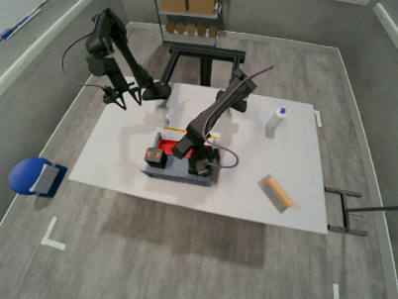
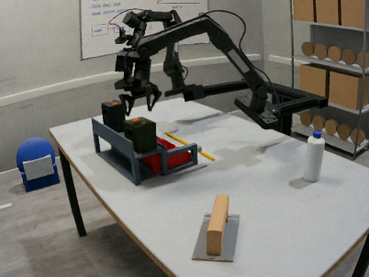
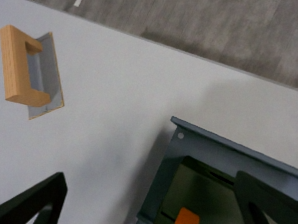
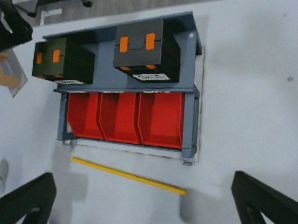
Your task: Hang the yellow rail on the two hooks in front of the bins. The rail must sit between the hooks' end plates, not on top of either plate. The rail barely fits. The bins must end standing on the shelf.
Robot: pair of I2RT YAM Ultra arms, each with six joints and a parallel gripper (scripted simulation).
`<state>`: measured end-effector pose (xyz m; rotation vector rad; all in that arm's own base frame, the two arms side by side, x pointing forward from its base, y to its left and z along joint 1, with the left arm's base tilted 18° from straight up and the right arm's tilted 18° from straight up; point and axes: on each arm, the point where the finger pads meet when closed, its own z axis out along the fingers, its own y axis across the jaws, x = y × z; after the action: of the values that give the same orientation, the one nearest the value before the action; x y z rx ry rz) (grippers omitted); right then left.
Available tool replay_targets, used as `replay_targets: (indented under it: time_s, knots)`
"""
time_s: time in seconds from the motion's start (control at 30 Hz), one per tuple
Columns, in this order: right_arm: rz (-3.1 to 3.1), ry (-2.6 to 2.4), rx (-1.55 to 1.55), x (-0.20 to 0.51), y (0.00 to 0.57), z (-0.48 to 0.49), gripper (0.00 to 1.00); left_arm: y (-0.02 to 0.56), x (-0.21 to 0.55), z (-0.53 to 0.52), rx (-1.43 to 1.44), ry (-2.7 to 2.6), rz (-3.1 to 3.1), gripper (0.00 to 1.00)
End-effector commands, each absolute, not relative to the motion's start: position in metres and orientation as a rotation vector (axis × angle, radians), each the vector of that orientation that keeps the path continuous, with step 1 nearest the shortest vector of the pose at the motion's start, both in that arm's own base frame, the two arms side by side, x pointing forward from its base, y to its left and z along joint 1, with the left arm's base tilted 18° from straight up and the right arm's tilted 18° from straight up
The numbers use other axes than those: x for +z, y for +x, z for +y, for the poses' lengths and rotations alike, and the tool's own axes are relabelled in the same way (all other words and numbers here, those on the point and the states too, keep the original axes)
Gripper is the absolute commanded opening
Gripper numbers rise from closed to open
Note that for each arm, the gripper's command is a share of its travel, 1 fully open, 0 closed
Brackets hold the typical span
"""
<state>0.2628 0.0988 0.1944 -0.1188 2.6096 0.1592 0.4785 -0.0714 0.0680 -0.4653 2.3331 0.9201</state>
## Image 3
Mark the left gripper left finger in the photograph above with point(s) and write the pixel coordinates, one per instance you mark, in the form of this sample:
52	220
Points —
45	198

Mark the sanding float with wooden handle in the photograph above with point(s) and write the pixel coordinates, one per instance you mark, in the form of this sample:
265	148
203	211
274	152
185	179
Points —
27	77

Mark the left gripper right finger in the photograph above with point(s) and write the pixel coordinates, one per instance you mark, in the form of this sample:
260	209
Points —
255	197

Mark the grey metal shelf rack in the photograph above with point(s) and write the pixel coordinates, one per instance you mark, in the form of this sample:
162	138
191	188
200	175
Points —
219	153

